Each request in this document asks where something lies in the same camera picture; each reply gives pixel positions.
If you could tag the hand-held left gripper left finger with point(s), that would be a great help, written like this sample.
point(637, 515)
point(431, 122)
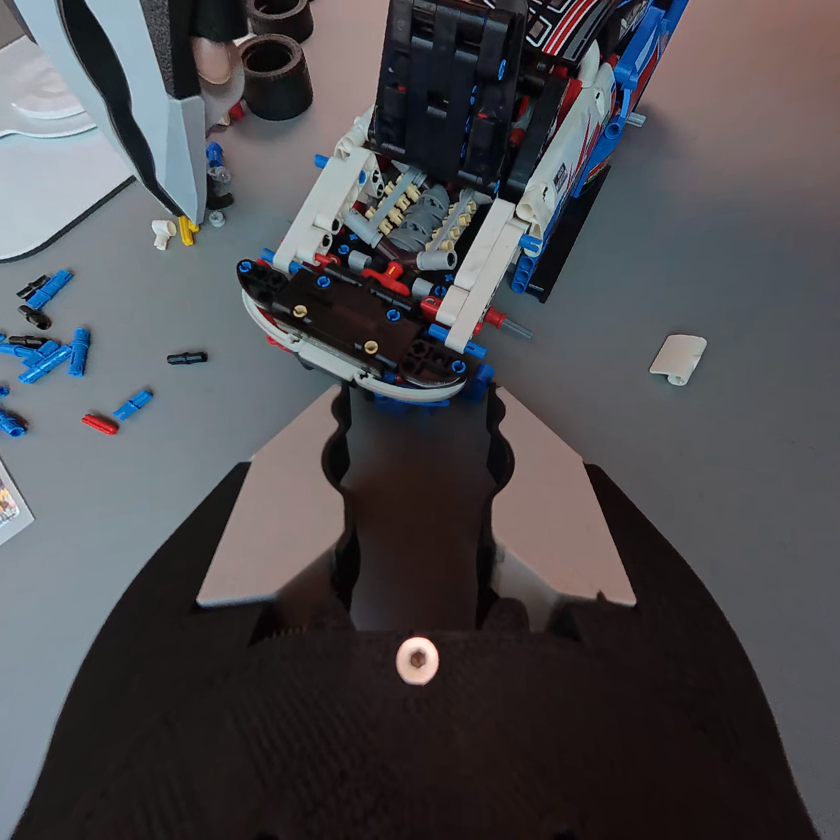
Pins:
point(275, 525)

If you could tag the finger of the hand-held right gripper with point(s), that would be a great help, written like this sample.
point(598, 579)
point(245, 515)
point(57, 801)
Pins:
point(187, 151)
point(75, 59)

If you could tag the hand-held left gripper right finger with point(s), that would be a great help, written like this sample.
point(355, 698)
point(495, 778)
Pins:
point(558, 525)

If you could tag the yellow toy axle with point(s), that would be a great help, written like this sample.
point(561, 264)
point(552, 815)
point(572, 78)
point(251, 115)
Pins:
point(187, 233)

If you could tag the white curved brick piece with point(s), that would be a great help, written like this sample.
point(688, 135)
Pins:
point(679, 358)
point(163, 235)

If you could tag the brick-built toy race car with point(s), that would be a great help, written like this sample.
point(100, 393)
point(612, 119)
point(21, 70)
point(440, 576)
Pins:
point(459, 98)

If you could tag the grey desk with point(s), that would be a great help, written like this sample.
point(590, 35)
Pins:
point(722, 492)

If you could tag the person's right hand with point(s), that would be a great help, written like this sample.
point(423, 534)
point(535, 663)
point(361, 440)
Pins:
point(215, 62)

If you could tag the small blue brick part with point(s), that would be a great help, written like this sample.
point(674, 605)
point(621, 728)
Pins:
point(214, 154)

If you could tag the small clear brick part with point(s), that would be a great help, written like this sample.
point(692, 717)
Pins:
point(220, 175)

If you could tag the small black brick part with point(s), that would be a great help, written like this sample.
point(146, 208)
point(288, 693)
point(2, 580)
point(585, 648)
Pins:
point(220, 198)

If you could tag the small red bush part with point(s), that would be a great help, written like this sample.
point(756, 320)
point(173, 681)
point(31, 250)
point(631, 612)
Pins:
point(237, 112)

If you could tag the black rubber toy tyre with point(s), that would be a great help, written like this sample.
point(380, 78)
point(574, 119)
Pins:
point(282, 29)
point(275, 98)

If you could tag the white metal book stand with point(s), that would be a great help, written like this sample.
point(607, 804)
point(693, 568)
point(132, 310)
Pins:
point(39, 164)

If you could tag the small black pin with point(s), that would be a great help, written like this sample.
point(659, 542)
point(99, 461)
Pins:
point(31, 287)
point(187, 358)
point(26, 341)
point(34, 317)

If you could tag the small red pin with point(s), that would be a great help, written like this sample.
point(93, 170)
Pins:
point(100, 424)

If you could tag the pile of blue pins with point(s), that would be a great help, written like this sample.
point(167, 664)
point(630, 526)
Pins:
point(49, 354)

